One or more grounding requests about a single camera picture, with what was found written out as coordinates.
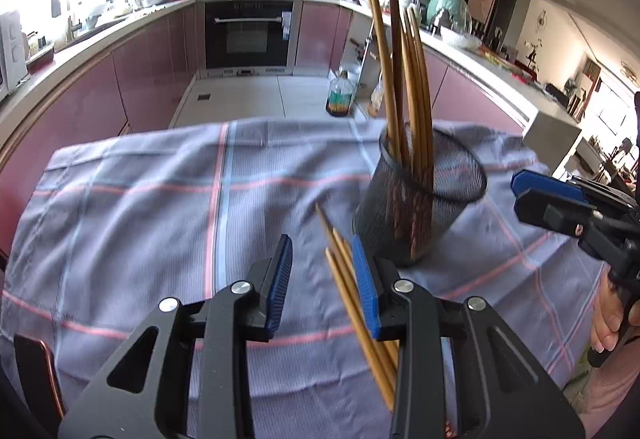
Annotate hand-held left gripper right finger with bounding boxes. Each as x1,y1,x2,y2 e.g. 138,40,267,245
351,235,586,439

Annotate dark copper-edged object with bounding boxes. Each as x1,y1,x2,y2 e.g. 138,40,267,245
14,334,66,420

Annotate oil bottle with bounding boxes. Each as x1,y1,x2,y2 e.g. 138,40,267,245
325,71,357,117

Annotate black mesh utensil holder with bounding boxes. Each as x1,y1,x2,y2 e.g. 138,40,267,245
352,123,488,268

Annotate red dish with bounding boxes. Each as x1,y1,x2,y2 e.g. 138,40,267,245
25,44,56,70

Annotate glass bowl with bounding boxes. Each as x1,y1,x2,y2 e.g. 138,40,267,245
440,26,483,50

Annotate person's right hand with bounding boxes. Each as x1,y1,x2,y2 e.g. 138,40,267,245
590,268,622,354

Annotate person's right forearm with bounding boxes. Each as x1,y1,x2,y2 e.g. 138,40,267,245
575,354,640,439

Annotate bundle of wooden chopsticks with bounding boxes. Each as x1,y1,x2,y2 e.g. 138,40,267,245
364,0,436,260

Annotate pink lower cabinets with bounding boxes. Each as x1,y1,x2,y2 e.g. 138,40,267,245
0,1,198,260
295,1,531,134

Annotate white microwave oven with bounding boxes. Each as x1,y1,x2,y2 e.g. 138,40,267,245
0,11,30,102

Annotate light bamboo chopstick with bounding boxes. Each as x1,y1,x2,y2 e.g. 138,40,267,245
315,203,357,272
325,247,397,412
331,228,401,380

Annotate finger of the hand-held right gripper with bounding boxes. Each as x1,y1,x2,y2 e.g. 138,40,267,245
511,170,590,207
514,189,601,240

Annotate black built-in oven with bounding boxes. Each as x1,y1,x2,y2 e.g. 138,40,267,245
204,0,296,70

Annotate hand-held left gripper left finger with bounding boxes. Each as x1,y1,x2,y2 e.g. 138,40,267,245
57,234,294,439

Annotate blue-grey checked cloth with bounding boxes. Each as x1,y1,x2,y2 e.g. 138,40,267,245
0,119,608,439

